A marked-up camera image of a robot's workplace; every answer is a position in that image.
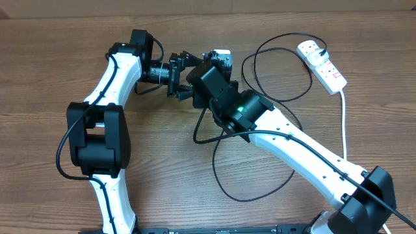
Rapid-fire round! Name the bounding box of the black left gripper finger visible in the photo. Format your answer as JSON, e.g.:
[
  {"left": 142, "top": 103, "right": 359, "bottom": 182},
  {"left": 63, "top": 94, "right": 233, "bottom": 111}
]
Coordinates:
[
  {"left": 180, "top": 51, "right": 203, "bottom": 67},
  {"left": 176, "top": 84, "right": 193, "bottom": 101}
]

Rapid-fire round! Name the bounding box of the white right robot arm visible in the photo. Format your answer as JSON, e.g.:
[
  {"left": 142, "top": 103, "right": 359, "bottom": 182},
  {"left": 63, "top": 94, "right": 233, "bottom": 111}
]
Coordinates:
[{"left": 186, "top": 51, "right": 397, "bottom": 233}]

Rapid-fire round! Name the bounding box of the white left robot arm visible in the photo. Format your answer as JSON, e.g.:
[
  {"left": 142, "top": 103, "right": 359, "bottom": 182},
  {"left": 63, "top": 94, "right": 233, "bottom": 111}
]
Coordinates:
[{"left": 61, "top": 29, "right": 202, "bottom": 233}]

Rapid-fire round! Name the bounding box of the white USB charger plug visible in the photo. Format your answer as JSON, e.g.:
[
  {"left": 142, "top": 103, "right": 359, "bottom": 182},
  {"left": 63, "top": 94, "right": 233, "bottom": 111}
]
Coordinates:
[{"left": 306, "top": 49, "right": 329, "bottom": 70}]

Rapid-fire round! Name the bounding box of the white power strip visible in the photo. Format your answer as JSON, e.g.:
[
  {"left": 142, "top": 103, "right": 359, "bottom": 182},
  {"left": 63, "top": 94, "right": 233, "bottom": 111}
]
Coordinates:
[{"left": 296, "top": 40, "right": 347, "bottom": 98}]

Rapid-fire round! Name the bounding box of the white power strip cord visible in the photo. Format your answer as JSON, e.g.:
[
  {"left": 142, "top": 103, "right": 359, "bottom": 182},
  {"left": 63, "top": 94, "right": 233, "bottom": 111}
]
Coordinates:
[{"left": 339, "top": 90, "right": 393, "bottom": 234}]

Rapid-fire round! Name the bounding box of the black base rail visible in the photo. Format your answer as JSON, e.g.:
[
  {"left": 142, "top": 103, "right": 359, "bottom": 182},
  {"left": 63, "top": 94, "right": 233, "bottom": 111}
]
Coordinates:
[{"left": 77, "top": 223, "right": 313, "bottom": 234}]

